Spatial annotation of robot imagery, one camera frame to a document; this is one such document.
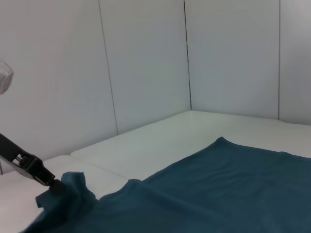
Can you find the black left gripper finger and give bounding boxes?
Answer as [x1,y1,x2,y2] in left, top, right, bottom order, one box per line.
[35,157,65,195]
[28,169,60,195]

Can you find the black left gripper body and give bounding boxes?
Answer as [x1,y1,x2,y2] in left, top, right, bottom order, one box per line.
[0,133,37,182]

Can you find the teal blue FREE t-shirt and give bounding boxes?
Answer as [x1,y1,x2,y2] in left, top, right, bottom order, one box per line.
[24,136,311,233]

